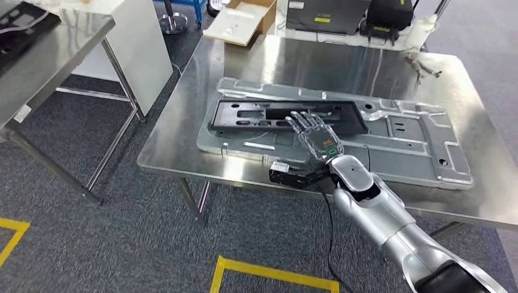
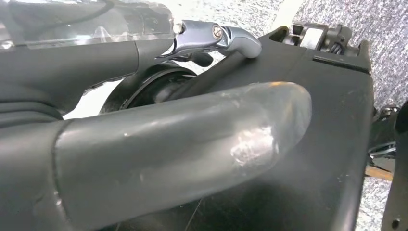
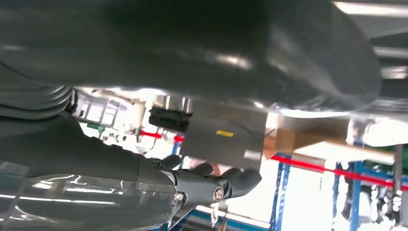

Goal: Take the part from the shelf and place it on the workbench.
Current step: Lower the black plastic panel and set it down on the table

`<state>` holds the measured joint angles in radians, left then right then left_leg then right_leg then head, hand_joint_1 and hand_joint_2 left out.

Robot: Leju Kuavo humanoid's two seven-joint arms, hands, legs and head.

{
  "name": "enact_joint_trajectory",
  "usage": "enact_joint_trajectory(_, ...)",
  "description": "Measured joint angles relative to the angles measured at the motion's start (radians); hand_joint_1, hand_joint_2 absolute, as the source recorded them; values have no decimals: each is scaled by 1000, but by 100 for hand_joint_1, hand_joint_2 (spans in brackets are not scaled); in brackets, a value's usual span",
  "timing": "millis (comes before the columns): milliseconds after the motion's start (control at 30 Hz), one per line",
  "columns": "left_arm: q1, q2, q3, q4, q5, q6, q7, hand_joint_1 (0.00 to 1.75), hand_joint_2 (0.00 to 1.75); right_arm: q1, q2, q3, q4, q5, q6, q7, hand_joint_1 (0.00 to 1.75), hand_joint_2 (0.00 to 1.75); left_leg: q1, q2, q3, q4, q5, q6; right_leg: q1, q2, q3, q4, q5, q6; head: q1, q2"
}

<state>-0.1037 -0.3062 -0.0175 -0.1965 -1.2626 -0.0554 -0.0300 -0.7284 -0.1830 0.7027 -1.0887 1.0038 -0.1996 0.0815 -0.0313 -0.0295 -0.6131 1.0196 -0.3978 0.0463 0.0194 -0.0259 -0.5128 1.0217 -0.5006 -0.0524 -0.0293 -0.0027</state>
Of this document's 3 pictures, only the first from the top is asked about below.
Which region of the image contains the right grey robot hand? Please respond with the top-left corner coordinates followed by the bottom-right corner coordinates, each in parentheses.
top-left (285, 111), bottom-right (346, 165)

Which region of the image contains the brown cardboard box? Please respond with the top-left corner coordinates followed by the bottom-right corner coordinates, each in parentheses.
top-left (203, 0), bottom-right (278, 47)

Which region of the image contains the white foam insert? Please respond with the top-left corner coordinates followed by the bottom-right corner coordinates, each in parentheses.
top-left (204, 4), bottom-right (268, 46)

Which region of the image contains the stamped grey metal panel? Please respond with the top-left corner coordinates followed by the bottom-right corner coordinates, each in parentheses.
top-left (196, 76), bottom-right (475, 191)

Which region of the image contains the black equipment case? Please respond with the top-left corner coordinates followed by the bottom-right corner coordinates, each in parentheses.
top-left (285, 0), bottom-right (371, 36)

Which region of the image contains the black barrier stanchion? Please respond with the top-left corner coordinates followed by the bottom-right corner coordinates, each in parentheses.
top-left (159, 0), bottom-right (190, 35)

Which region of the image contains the yellow floor tape square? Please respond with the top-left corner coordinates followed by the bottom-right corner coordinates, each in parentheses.
top-left (0, 217), bottom-right (31, 268)
top-left (210, 255), bottom-right (340, 293)

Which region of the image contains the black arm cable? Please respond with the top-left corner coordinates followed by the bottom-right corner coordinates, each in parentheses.
top-left (313, 184), bottom-right (353, 293)

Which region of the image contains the stainless steel workbench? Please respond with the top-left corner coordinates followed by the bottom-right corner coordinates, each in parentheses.
top-left (0, 0), bottom-right (147, 207)
top-left (136, 34), bottom-right (518, 240)

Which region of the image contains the black device with yellow labels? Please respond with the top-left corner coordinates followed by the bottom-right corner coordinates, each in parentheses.
top-left (359, 0), bottom-right (415, 46)

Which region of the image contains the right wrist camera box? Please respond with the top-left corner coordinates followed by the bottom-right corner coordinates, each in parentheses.
top-left (269, 161), bottom-right (330, 190)

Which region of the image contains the black plastic frame part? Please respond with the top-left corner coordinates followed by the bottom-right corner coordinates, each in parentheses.
top-left (0, 2), bottom-right (62, 78)
top-left (209, 99), bottom-right (369, 136)

